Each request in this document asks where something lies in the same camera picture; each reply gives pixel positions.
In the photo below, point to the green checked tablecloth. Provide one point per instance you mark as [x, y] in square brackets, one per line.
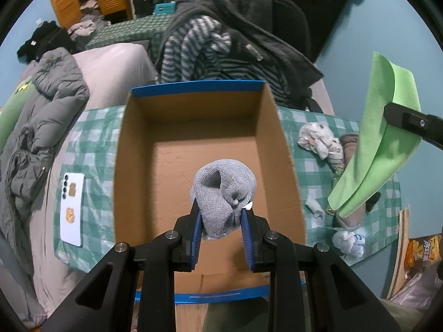
[93, 138]

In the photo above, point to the small white tissue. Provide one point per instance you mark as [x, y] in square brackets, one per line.
[315, 207]

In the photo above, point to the cardboard box with blue edges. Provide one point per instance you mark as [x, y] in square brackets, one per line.
[214, 124]

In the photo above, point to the green pillow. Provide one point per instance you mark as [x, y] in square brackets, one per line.
[14, 110]

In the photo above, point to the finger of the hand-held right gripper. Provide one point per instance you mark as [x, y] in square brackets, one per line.
[408, 119]

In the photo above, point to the light green cloth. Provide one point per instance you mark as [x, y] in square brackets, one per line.
[377, 86]

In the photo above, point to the black hanging garment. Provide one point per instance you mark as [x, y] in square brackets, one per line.
[328, 7]

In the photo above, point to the teal plastic basket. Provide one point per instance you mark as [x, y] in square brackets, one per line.
[164, 8]

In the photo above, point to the dark green checked table cover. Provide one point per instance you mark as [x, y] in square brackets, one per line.
[131, 33]

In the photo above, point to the black office chair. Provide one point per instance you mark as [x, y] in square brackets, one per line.
[292, 17]

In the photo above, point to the striped dark clothes pile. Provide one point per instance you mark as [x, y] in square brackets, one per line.
[249, 24]

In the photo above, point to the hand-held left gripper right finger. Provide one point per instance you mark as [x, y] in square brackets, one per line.
[246, 235]

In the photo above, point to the person's olive pants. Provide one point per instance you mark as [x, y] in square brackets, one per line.
[391, 314]

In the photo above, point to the brown grey towel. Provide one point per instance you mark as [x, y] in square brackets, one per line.
[349, 141]

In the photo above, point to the grey plastic bag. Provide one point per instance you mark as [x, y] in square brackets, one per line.
[418, 287]

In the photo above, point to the grey puffer jacket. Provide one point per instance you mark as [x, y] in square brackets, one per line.
[52, 110]

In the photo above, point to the white smartphone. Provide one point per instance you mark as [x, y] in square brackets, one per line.
[72, 211]

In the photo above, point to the grey clothes heap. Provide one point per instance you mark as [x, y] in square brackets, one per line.
[84, 27]

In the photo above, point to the black clothes heap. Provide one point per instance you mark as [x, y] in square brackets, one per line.
[43, 41]

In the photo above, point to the grey sock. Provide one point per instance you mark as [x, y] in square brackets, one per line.
[221, 193]

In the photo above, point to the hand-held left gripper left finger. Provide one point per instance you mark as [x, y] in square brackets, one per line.
[196, 228]

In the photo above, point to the orange snack bag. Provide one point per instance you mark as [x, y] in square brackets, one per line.
[424, 250]

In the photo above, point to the large crumpled white printed cloth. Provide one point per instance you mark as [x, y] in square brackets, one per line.
[316, 138]

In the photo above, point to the small white cloth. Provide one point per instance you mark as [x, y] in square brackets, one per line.
[348, 243]

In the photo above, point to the wooden board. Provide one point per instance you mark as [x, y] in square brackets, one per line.
[401, 249]

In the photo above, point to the grey striped sweater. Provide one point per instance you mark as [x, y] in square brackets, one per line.
[193, 41]

